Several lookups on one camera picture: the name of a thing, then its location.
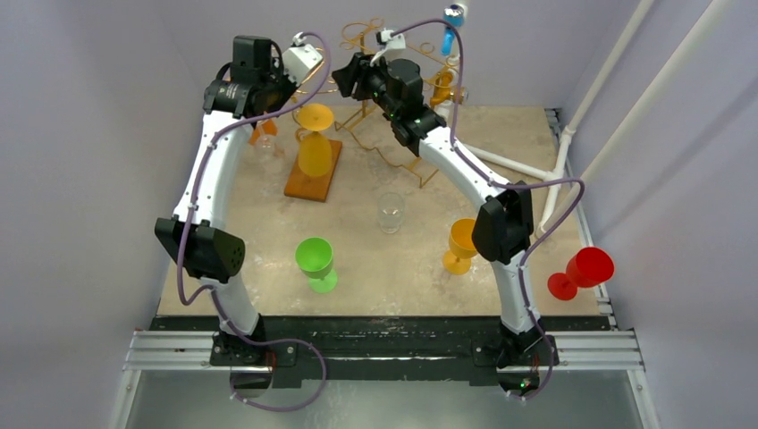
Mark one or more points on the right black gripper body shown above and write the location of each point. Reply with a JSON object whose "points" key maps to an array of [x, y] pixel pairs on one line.
{"points": [[349, 79]]}

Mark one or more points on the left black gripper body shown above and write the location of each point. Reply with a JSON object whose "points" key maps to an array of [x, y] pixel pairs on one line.
{"points": [[279, 86]]}

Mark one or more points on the orange plastic goblet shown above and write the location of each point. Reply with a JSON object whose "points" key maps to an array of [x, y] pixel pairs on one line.
{"points": [[264, 130]]}

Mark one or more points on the clear glass front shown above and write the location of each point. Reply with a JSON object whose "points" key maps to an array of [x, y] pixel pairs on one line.
{"points": [[271, 154]]}

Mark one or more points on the clear glass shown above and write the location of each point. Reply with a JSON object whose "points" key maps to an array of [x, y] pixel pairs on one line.
{"points": [[271, 154], [390, 211]]}

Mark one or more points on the yellow goblet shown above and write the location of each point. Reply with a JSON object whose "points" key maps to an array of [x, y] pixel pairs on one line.
{"points": [[315, 151], [457, 259]]}

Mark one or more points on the gold scroll glass rack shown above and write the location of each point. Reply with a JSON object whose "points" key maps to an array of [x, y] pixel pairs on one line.
{"points": [[298, 185]]}

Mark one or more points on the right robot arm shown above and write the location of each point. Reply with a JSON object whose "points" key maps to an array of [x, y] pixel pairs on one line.
{"points": [[504, 223]]}

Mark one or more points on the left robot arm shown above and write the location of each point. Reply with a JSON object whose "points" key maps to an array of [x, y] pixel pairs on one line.
{"points": [[252, 87]]}

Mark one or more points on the orange pipe fitting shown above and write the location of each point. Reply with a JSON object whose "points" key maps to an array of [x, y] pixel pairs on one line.
{"points": [[444, 88]]}

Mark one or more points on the green plastic goblet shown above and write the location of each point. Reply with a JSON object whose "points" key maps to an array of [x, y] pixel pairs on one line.
{"points": [[315, 258]]}

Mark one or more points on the yellow goblet front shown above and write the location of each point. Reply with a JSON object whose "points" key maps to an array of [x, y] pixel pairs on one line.
{"points": [[457, 259]]}

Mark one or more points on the red plastic goblet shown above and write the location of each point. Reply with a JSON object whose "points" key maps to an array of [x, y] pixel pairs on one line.
{"points": [[588, 268]]}

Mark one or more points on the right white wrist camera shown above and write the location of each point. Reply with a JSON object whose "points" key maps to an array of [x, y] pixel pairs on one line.
{"points": [[391, 46]]}

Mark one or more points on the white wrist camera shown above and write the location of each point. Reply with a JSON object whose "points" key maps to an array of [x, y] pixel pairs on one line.
{"points": [[300, 60], [391, 46]]}

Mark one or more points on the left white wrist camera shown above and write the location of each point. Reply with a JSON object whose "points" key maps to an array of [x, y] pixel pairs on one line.
{"points": [[300, 60]]}

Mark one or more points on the white pvc pipe frame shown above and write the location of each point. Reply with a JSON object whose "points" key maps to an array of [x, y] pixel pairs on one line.
{"points": [[657, 145]]}

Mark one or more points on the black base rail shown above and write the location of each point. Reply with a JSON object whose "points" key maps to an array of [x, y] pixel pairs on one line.
{"points": [[467, 349]]}

